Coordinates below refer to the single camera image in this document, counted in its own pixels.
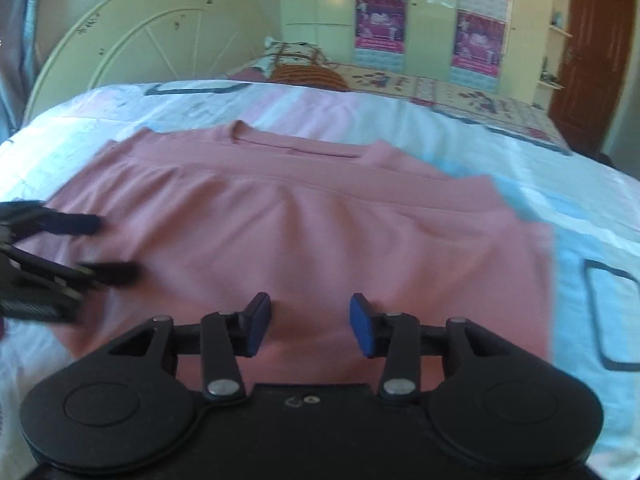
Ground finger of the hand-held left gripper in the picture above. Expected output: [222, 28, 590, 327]
[10, 247, 142, 289]
[10, 202, 102, 239]

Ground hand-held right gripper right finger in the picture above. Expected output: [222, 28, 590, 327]
[349, 292, 501, 404]

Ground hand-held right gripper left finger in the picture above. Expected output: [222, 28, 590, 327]
[107, 292, 273, 404]

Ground pink sweater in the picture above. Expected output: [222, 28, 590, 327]
[15, 120, 557, 397]

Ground blue grey curtain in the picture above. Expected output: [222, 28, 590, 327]
[0, 0, 47, 137]

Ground cream round headboard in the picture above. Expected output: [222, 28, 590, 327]
[22, 0, 282, 122]

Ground pastel patterned bed sheet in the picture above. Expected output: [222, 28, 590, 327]
[0, 80, 640, 463]

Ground yellow patterned bed cover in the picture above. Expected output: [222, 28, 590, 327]
[227, 59, 573, 155]

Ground orange striped cloth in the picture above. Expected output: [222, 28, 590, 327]
[269, 61, 349, 92]

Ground patterned pillow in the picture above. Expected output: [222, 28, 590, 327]
[259, 36, 342, 82]

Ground cream wardrobe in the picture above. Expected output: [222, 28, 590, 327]
[277, 0, 557, 97]

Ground cream corner shelves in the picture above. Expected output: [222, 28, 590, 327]
[537, 0, 581, 92]

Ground brown wooden door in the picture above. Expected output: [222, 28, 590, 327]
[547, 0, 639, 157]

